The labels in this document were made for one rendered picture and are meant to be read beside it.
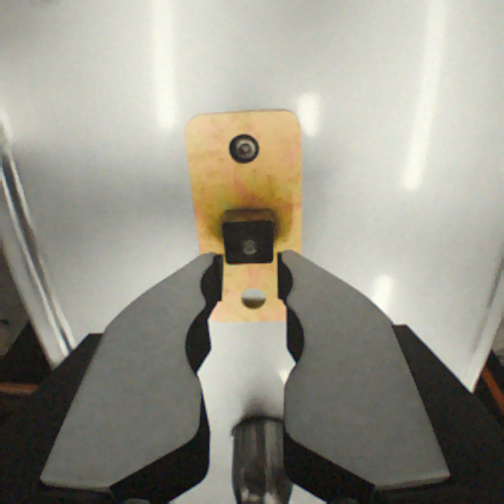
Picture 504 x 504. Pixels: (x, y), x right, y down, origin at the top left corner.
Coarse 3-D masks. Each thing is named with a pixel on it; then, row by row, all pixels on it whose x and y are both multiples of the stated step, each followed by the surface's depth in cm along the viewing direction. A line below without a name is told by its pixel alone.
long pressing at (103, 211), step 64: (0, 0) 10; (64, 0) 11; (128, 0) 11; (192, 0) 11; (256, 0) 11; (320, 0) 11; (384, 0) 11; (448, 0) 10; (0, 64) 12; (64, 64) 12; (128, 64) 12; (192, 64) 12; (256, 64) 12; (320, 64) 12; (384, 64) 12; (448, 64) 11; (0, 128) 13; (64, 128) 13; (128, 128) 13; (320, 128) 13; (384, 128) 13; (448, 128) 12; (0, 192) 13; (64, 192) 14; (128, 192) 14; (320, 192) 14; (384, 192) 14; (448, 192) 14; (64, 256) 15; (128, 256) 15; (192, 256) 15; (320, 256) 15; (384, 256) 15; (448, 256) 15; (64, 320) 17; (448, 320) 17; (256, 384) 19
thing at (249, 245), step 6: (240, 234) 13; (246, 234) 13; (252, 234) 13; (240, 240) 13; (246, 240) 13; (252, 240) 13; (258, 240) 13; (240, 246) 13; (246, 246) 13; (252, 246) 13; (258, 246) 13; (246, 252) 13; (252, 252) 13
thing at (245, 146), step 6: (240, 138) 12; (246, 138) 12; (252, 138) 13; (234, 144) 13; (240, 144) 12; (246, 144) 12; (252, 144) 12; (234, 150) 13; (240, 150) 12; (246, 150) 12; (252, 150) 13; (240, 156) 13; (246, 156) 13; (252, 156) 13
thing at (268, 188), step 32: (192, 128) 12; (224, 128) 12; (256, 128) 12; (288, 128) 12; (192, 160) 13; (224, 160) 13; (256, 160) 13; (288, 160) 13; (192, 192) 14; (224, 192) 14; (256, 192) 13; (288, 192) 13; (224, 224) 13; (256, 224) 13; (288, 224) 14; (224, 256) 15; (256, 256) 14; (224, 288) 15; (256, 288) 15; (224, 320) 16; (256, 320) 16
